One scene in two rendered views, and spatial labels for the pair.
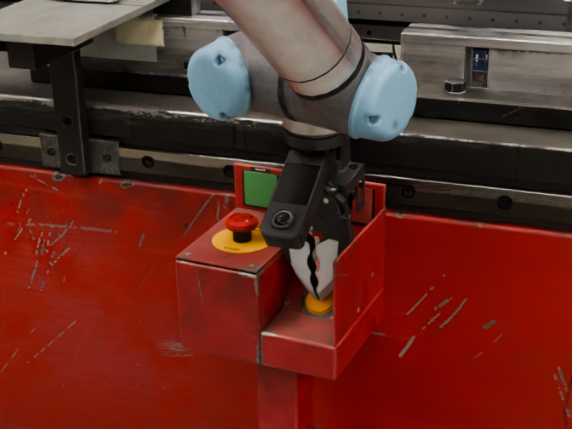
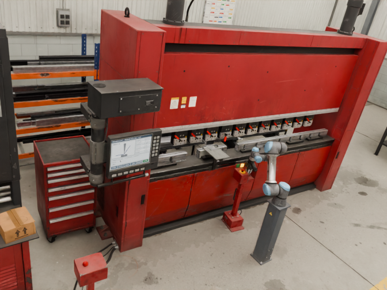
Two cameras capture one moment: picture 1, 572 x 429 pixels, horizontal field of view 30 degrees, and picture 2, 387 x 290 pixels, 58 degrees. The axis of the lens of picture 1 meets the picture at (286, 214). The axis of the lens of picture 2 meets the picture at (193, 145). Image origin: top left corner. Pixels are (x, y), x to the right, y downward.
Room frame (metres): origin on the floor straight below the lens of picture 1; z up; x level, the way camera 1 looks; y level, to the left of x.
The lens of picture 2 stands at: (-0.27, 3.30, 2.82)
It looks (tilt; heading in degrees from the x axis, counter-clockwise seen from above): 27 degrees down; 303
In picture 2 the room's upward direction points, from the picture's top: 10 degrees clockwise
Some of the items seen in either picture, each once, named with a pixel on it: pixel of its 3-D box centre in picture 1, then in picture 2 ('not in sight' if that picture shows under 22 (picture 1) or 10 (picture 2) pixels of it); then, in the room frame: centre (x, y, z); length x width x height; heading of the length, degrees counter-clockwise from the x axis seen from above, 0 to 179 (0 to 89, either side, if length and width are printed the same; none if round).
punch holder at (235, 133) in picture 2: not in sight; (238, 128); (1.41, -0.12, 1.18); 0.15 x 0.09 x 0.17; 70
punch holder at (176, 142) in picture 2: not in sight; (178, 136); (1.69, 0.63, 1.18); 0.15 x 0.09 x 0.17; 70
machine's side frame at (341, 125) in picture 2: not in sight; (329, 111); (0.91, -1.96, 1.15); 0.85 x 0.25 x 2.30; 160
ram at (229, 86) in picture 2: not in sight; (265, 88); (1.31, -0.37, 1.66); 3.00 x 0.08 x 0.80; 70
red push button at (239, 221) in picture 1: (242, 231); not in sight; (1.14, 0.05, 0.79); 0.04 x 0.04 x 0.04
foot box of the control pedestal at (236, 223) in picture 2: not in sight; (233, 220); (1.10, 0.02, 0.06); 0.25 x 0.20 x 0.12; 155
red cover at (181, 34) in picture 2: not in sight; (279, 38); (1.30, -0.37, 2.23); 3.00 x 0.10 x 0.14; 70
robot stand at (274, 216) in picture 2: not in sight; (269, 231); (0.57, 0.26, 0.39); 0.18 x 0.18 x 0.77; 73
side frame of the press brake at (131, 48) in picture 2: not in sight; (122, 137); (2.04, 1.09, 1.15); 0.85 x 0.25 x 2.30; 160
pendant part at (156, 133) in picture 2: not in sight; (132, 151); (1.45, 1.54, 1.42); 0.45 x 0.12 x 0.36; 74
